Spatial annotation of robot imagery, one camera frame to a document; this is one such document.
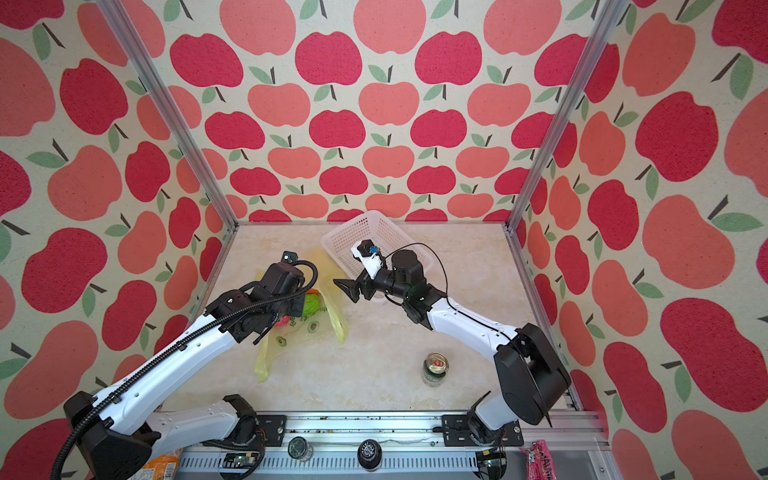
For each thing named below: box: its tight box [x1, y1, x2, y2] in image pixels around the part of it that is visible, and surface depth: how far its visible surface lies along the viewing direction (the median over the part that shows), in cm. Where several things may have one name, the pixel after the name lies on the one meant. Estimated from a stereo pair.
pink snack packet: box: [520, 440, 559, 480], surface depth 70 cm
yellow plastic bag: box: [255, 251, 349, 383], surface depth 78 cm
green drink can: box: [422, 352, 449, 387], surface depth 76 cm
